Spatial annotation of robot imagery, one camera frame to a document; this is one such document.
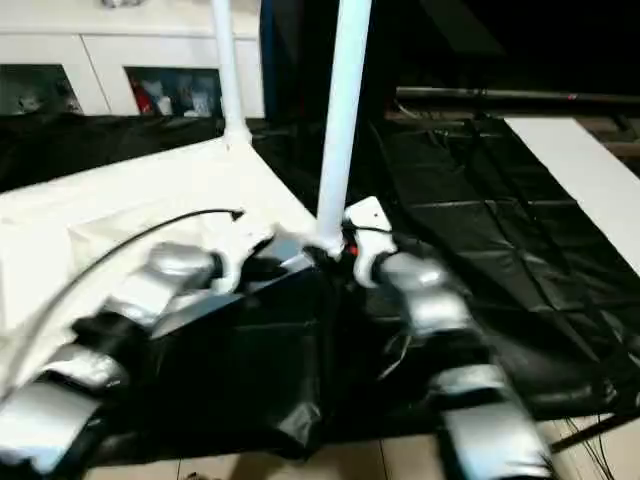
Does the white plastic table leg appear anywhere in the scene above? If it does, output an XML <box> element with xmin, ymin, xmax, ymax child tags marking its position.
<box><xmin>314</xmin><ymin>0</ymin><xmax>374</xmax><ymax>251</ymax></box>
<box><xmin>209</xmin><ymin>0</ymin><xmax>251</xmax><ymax>146</ymax></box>

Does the white plastic table top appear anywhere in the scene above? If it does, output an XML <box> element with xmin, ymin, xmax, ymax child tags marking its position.
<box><xmin>0</xmin><ymin>132</ymin><xmax>326</xmax><ymax>401</ymax></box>

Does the black work mat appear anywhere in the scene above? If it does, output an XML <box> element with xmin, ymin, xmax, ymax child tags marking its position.
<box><xmin>0</xmin><ymin>109</ymin><xmax>640</xmax><ymax>461</ymax></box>

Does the black case with yellow label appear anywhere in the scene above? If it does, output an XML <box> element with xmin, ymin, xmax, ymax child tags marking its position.
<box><xmin>258</xmin><ymin>0</ymin><xmax>401</xmax><ymax>121</ymax></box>

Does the black metal rod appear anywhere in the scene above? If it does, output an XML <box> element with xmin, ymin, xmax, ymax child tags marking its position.
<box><xmin>394</xmin><ymin>85</ymin><xmax>640</xmax><ymax>106</ymax></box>

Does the white flat board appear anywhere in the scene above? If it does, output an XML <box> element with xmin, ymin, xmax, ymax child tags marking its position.
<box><xmin>502</xmin><ymin>117</ymin><xmax>640</xmax><ymax>261</ymax></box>

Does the white cabinet with glass doors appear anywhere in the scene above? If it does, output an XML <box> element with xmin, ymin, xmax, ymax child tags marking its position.
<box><xmin>0</xmin><ymin>0</ymin><xmax>266</xmax><ymax>120</ymax></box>

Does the black metal table strut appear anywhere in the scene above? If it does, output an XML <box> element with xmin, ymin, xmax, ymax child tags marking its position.
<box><xmin>547</xmin><ymin>412</ymin><xmax>640</xmax><ymax>451</ymax></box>

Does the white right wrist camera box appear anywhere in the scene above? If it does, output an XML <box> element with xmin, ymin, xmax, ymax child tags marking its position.
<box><xmin>344</xmin><ymin>195</ymin><xmax>397</xmax><ymax>289</ymax></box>

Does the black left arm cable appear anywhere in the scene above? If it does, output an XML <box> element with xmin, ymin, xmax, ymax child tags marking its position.
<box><xmin>4</xmin><ymin>207</ymin><xmax>246</xmax><ymax>391</ymax></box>

